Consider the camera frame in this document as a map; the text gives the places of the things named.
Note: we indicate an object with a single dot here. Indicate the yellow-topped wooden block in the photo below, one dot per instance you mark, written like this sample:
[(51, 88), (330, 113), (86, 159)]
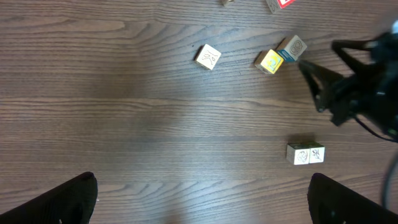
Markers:
[(268, 61)]

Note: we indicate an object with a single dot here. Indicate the yellow wooden block left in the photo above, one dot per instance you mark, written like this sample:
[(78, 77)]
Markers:
[(227, 2)]

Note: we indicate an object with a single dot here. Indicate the wooden block letter E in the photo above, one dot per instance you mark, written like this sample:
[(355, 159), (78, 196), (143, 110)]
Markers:
[(291, 48)]

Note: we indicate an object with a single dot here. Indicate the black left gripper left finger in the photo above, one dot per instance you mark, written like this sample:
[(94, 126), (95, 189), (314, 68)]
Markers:
[(72, 202)]

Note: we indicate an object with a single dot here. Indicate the plain wooden picture block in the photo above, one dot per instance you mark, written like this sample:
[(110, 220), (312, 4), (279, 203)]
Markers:
[(208, 57)]

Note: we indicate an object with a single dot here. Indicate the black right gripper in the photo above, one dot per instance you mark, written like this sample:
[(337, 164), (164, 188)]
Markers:
[(370, 91)]

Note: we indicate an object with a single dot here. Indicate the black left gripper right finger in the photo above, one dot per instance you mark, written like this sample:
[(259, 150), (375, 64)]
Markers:
[(330, 202)]

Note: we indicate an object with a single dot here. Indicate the green-sided wooden picture block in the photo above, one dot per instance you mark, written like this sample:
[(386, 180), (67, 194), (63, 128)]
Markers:
[(317, 152)]

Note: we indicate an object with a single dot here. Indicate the blue-topped wooden letter block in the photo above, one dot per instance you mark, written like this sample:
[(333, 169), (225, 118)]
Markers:
[(298, 154)]

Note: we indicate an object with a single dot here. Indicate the red block letter I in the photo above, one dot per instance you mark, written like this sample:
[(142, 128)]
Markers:
[(276, 5)]

